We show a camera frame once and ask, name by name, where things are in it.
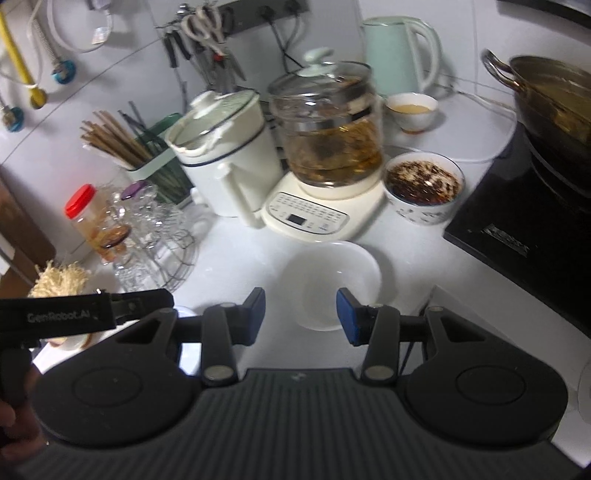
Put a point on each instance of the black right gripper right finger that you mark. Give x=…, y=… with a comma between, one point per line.
x=379, y=329

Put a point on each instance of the plain white bowl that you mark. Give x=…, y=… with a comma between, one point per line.
x=311, y=280

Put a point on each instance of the metal wire glass rack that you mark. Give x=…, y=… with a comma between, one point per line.
x=145, y=238

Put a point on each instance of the kitchen scissors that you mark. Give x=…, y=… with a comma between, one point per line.
x=204, y=25

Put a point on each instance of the glass health kettle with base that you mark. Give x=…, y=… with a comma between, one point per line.
x=329, y=119

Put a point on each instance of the bowl of chili flakes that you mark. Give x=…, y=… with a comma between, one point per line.
x=423, y=187

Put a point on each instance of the red lid glass jar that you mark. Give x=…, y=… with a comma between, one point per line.
x=91, y=215

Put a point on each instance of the black wall power strip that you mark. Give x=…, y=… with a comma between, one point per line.
x=243, y=15

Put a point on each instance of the steel cooking pot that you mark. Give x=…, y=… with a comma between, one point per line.
x=553, y=102

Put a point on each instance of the green chopstick holder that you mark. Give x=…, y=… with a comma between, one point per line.
x=164, y=169

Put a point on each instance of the black induction cooktop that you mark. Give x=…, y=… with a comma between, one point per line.
x=530, y=229

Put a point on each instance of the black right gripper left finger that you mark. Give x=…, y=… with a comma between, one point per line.
x=224, y=326

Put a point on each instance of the person's left hand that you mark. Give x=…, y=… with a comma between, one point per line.
x=21, y=427

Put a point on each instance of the small tea cup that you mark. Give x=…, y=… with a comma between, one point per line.
x=413, y=112

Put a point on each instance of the mint green electric kettle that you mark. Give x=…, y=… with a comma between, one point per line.
x=405, y=54

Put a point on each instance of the white electric cooking pot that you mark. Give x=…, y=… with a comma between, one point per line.
x=226, y=149

